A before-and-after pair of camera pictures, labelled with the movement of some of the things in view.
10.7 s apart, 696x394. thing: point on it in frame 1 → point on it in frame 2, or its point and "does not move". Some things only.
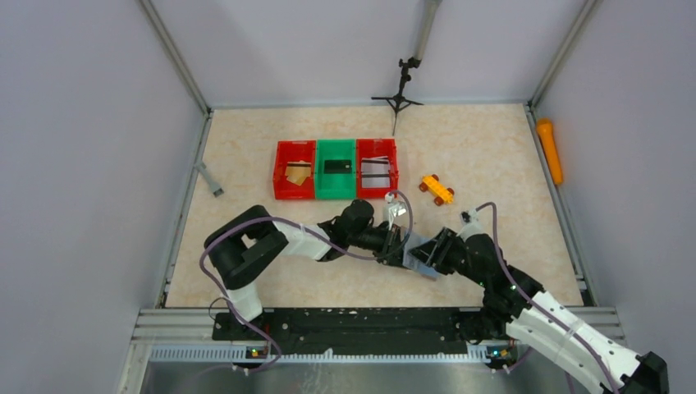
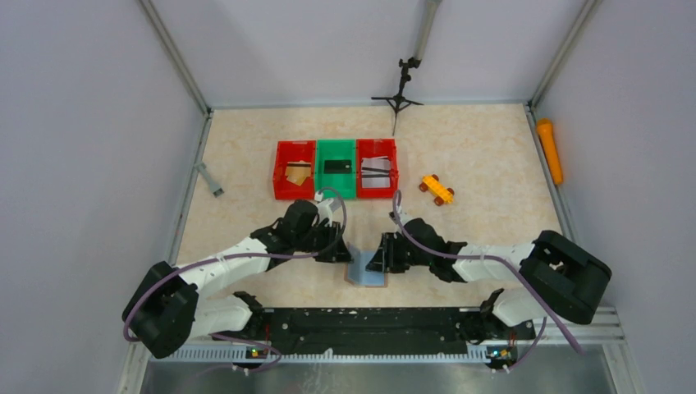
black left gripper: (394, 240) → (336, 249)
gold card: (297, 174) does not move
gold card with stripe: (298, 171) does not move
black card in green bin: (336, 166) does not move
